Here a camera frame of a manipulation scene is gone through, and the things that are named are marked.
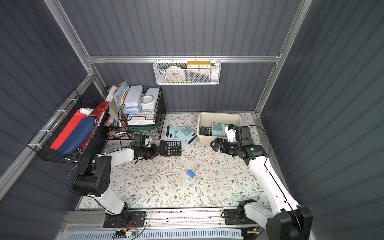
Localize white tape roll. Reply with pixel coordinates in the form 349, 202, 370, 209
166, 66, 186, 81

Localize white tape dispenser box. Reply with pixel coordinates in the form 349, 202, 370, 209
140, 88, 160, 110

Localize yellow clock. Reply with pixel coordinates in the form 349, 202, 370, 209
187, 61, 212, 70

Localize teal calculator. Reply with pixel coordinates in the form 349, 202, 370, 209
176, 126, 198, 146
165, 125, 183, 140

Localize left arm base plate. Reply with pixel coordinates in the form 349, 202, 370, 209
103, 211, 147, 229

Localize red folder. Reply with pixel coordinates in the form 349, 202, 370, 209
50, 102, 110, 151

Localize white pencil case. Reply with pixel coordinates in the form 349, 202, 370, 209
124, 85, 144, 108

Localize white wire wall basket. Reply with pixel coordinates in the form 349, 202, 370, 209
153, 58, 222, 85

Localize black calculator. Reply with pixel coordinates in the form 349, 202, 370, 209
159, 140, 182, 157
199, 126, 212, 136

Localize floral table mat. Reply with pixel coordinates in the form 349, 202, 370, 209
76, 112, 284, 210

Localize small circuit board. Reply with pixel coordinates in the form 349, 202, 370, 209
113, 229, 139, 239

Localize colourful books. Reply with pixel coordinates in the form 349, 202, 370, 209
106, 79, 129, 124

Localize beige plastic storage box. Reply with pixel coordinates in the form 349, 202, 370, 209
197, 113, 242, 147

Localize blue pencil pouch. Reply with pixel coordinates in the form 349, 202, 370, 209
57, 116, 98, 158

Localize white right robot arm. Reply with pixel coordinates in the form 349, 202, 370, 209
210, 124, 313, 240

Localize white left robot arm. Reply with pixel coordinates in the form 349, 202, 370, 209
71, 134, 161, 228

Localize blue binder clip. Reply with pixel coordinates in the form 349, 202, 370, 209
186, 165, 200, 179

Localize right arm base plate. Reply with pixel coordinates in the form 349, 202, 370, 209
221, 209, 249, 225

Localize black calculator back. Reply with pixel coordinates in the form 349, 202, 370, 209
159, 140, 182, 157

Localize teal calculator face down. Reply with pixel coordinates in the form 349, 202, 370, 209
212, 123, 228, 138

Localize black wire side basket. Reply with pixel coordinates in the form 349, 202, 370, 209
28, 90, 108, 164

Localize black wire desk organizer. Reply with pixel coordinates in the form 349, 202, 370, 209
104, 86, 166, 140

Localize black calculator front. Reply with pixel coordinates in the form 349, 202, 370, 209
199, 126, 212, 136

